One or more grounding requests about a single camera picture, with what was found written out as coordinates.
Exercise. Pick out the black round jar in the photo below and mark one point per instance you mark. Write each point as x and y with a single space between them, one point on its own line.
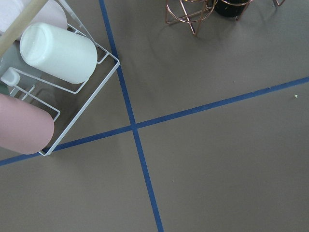
231 8

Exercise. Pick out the white ceramic cup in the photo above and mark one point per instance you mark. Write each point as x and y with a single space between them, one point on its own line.
63 54

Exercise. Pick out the pink ceramic cup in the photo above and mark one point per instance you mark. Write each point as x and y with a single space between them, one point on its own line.
24 128

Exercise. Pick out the copper wire basket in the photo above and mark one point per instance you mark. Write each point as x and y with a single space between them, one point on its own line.
191 12

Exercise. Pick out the white wire rack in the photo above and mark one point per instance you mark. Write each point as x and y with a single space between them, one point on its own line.
64 101

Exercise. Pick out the wooden rack rod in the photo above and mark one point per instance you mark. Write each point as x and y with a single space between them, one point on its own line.
19 24

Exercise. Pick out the pale pink cup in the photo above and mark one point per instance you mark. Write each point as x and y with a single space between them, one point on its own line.
51 13

